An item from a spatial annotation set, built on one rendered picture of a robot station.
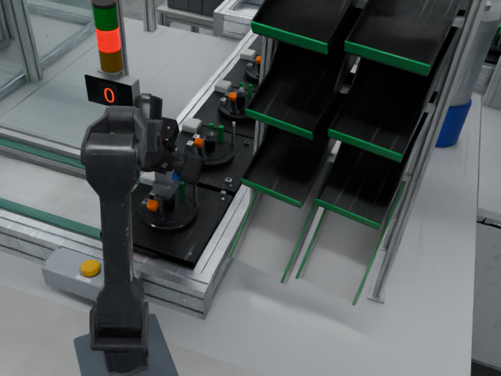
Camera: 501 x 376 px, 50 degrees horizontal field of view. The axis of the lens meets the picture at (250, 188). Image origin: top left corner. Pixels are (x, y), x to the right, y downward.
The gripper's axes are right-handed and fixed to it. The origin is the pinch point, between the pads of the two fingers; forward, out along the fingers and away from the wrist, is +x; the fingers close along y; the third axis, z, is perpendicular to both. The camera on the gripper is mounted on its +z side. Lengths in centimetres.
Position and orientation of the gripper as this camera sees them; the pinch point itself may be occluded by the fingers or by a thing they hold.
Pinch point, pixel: (168, 166)
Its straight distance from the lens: 122.3
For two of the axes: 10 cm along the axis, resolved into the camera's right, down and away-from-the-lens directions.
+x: 1.5, 2.2, 9.6
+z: 2.9, -9.4, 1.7
